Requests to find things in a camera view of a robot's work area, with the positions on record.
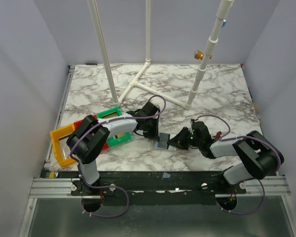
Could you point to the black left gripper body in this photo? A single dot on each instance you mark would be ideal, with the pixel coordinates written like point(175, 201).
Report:
point(150, 131)

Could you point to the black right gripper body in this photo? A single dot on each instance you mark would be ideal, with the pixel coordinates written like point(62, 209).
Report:
point(185, 138)

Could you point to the beige card holder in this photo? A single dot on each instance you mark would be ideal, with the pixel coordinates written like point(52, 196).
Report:
point(157, 147)

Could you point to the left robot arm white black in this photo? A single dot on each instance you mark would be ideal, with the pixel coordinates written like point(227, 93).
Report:
point(88, 139)

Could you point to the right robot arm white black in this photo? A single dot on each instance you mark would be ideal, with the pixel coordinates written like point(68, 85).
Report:
point(258, 157)

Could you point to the gold credit card in bin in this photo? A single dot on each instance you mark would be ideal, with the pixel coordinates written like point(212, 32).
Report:
point(119, 136)

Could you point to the green plastic bin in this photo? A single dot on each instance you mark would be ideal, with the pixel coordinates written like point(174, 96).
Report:
point(110, 113)

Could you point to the red plastic bin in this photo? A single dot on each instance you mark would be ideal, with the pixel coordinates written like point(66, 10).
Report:
point(76, 125)

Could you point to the orange knob on pipe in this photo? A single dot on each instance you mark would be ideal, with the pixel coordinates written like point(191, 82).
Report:
point(198, 55)

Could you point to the yellow plastic bin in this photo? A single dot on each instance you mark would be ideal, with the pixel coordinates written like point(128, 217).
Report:
point(56, 135)

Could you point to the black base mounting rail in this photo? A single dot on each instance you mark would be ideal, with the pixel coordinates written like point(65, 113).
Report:
point(115, 188)

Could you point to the aluminium extrusion rail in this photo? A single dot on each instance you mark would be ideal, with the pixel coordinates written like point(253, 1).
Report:
point(44, 186)

